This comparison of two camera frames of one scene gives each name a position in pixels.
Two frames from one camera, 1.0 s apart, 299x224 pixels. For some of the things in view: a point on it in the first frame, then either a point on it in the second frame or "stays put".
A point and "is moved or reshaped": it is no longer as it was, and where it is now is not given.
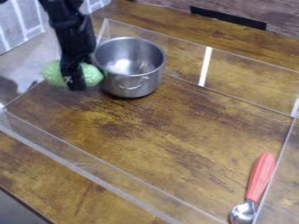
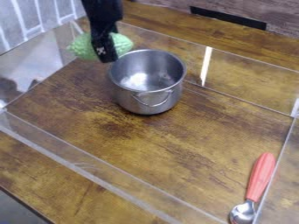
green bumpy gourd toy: x=51 y=73 to x=82 y=48
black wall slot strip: x=228 y=17 stays put
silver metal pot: x=131 y=62 is moved or reshaped
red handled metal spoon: x=243 y=213 stays put
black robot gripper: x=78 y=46 to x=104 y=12
